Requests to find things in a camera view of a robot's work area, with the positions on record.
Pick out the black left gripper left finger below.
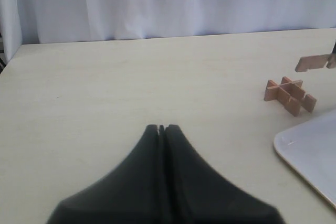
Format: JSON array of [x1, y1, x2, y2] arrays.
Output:
[[48, 125, 163, 223]]

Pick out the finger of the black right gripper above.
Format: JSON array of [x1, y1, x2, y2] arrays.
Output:
[[323, 0, 336, 69]]

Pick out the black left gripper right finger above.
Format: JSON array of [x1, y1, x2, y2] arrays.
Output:
[[160, 125, 284, 223]]

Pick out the notched wooden piece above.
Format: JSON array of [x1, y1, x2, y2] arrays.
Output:
[[264, 77, 303, 101], [276, 87, 306, 116], [277, 77, 317, 116], [295, 54, 330, 72]]

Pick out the white plastic tray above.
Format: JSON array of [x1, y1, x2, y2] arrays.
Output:
[[274, 110, 335, 207]]

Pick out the white backdrop curtain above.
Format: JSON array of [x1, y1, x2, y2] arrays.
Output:
[[0, 0, 336, 63]]

